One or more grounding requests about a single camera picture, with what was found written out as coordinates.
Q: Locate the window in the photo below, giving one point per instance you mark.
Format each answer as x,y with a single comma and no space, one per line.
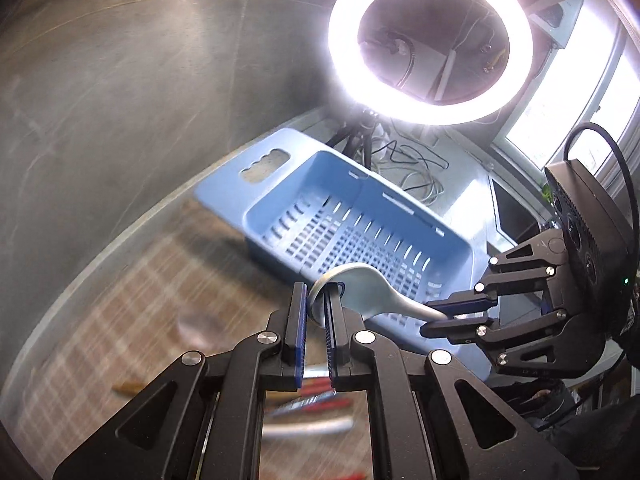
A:
545,110

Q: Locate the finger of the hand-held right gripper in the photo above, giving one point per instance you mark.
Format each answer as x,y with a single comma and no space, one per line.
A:
540,345
520,270

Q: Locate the black tripod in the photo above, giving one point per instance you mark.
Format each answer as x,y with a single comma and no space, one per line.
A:
357,135

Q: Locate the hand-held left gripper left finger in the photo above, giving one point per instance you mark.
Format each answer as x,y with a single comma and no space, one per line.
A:
299,335

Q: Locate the dark cloth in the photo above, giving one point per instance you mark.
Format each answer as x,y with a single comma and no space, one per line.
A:
590,435

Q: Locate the white water heater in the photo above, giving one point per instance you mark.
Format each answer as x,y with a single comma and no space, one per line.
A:
575,10

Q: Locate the plaid cloth mat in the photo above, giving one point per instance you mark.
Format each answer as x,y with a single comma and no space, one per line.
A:
125,310

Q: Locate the dark flat panel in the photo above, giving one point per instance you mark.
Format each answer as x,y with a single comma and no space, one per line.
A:
515,215

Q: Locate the green plastic object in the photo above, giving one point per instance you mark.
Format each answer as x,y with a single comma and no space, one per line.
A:
547,193

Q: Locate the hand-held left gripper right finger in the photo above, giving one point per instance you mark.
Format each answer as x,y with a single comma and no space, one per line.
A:
330,340

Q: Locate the blue plastic slotted basket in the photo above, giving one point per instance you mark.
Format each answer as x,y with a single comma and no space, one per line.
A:
350,200

